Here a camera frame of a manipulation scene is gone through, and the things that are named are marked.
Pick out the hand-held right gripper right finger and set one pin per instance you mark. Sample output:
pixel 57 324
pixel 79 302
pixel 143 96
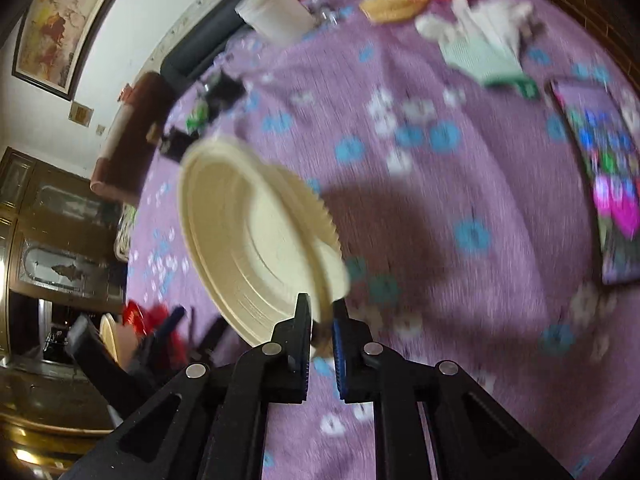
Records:
pixel 340 355

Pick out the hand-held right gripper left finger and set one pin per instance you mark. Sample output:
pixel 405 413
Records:
pixel 300 345

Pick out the bagged bread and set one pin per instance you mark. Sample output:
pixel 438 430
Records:
pixel 395 2

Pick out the black power adapter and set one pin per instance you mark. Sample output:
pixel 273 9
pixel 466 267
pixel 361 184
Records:
pixel 225 90

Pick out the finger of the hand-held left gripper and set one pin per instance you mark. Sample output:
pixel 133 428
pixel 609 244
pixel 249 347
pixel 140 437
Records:
pixel 210 337
pixel 167 327

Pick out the red flower-shaped glass plate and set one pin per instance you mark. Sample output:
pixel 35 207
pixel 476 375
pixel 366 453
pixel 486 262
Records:
pixel 152 316

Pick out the white and green gloves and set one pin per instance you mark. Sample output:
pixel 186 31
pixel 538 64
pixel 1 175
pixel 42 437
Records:
pixel 480 45

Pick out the large cream bowl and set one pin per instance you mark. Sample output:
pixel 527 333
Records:
pixel 107 335

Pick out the small wall picture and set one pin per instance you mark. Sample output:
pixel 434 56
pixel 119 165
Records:
pixel 81 112

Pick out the green wrapper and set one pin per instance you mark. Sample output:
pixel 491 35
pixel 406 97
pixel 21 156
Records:
pixel 197 117

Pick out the brown chair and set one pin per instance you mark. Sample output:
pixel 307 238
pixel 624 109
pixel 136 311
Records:
pixel 130 135

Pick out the framed wall painting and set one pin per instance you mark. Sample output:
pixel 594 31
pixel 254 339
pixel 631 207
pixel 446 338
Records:
pixel 55 25

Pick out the dark sofa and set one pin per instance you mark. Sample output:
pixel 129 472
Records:
pixel 185 60

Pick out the dark wooden glass cabinet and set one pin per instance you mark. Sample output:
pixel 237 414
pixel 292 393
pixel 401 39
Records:
pixel 50 235

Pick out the purple floral tablecloth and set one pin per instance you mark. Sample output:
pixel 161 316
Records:
pixel 450 240

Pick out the small cream bowl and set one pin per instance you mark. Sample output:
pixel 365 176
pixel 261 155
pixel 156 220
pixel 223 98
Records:
pixel 250 240

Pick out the white plastic container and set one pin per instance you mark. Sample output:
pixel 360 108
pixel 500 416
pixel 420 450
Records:
pixel 275 10

